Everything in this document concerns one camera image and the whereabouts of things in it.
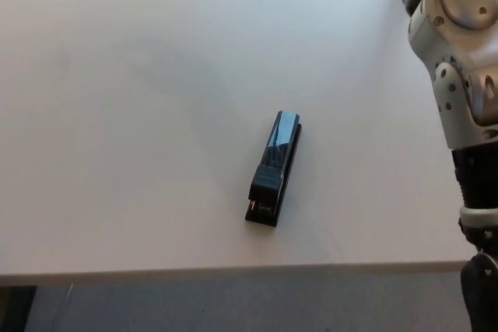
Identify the dark object under desk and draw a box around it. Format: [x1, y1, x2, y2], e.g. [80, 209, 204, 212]
[0, 285, 38, 332]

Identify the black glossy desk stapler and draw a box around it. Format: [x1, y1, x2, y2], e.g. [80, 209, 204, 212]
[244, 110, 303, 228]

